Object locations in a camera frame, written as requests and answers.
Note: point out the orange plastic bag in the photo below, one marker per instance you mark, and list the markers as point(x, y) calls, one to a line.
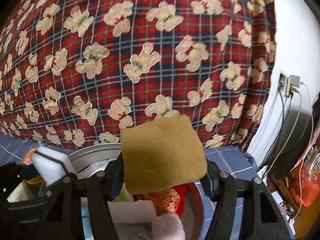
point(304, 186)

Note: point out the wall power socket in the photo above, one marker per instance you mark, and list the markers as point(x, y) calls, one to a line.
point(284, 85)

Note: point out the white wall charger plug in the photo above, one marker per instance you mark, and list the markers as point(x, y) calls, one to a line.
point(295, 81)

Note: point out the white towel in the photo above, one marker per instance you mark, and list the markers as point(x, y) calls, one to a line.
point(141, 211)

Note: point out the light blue cloth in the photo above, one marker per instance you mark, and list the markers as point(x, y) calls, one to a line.
point(84, 208)

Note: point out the red plaid bear blanket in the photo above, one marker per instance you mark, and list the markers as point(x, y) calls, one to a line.
point(76, 72)

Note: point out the yellow sponge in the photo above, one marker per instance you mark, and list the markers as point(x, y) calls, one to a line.
point(160, 154)

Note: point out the red gold satin pouch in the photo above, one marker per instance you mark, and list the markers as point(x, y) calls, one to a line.
point(169, 201)

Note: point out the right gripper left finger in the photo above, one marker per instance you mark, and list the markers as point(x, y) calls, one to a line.
point(112, 178)

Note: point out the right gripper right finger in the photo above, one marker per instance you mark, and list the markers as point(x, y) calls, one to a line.
point(213, 184)

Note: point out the green tissue pack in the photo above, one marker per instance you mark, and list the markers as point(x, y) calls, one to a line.
point(123, 196)

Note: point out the blue plaid table cloth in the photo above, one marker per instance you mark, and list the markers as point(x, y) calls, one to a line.
point(228, 159)

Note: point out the pink patterned hanging cloth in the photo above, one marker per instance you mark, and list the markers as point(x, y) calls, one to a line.
point(309, 156)

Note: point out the pink fluffy puff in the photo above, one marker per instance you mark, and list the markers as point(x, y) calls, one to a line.
point(167, 226)

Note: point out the gold lid round tin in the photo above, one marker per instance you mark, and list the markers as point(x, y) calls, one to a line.
point(29, 172)

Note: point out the white black melamine sponge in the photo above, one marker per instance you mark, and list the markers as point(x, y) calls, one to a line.
point(51, 164)

